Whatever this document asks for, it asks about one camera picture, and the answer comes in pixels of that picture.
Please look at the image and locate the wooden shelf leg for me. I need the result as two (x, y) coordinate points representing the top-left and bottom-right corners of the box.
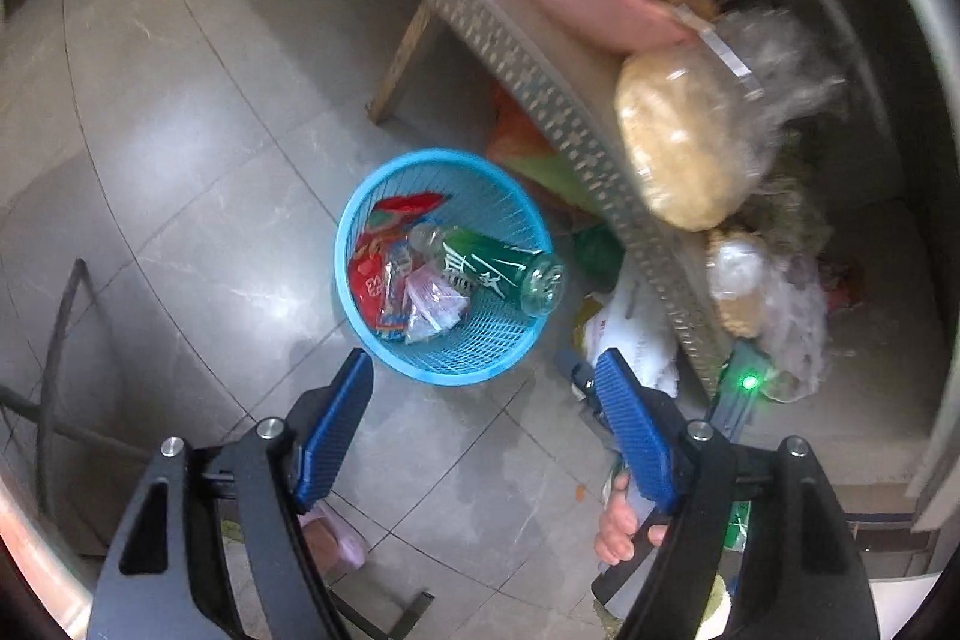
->
(365, 1), (437, 125)

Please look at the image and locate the blue plastic basket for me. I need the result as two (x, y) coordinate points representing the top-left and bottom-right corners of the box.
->
(334, 149), (557, 386)

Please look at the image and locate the metal table frame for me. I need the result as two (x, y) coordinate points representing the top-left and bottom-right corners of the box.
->
(0, 257), (162, 515)

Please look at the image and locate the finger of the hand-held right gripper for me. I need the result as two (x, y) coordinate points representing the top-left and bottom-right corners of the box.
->
(555, 347), (610, 420)

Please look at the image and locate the red snack packet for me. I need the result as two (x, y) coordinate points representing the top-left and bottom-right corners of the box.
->
(370, 193), (452, 238)
(348, 233), (415, 342)

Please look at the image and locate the bag of yellow grain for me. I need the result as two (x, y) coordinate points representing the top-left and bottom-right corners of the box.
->
(614, 6), (850, 233)

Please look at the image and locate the green plastic bottle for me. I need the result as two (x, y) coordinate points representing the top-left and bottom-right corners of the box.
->
(409, 224), (568, 318)

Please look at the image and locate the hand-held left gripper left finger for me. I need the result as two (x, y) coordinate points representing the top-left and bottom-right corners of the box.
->
(86, 347), (374, 640)

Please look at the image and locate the small bag of grain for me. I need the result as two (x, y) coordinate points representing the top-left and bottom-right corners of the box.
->
(703, 230), (827, 402)

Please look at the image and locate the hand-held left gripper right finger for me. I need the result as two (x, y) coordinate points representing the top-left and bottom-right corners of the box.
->
(592, 347), (882, 640)

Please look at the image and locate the pink plastic bag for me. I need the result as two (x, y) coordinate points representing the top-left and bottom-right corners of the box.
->
(298, 500), (369, 575)

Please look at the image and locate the white woven sack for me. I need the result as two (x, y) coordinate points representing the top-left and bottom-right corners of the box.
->
(576, 287), (681, 399)

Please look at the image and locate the person's right hand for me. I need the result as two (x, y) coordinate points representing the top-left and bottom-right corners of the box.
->
(592, 471), (670, 567)

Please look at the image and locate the orange and green bag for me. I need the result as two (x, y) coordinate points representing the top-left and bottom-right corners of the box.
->
(486, 83), (625, 295)

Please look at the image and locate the clear pink packet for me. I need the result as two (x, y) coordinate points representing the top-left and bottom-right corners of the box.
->
(404, 261), (471, 345)

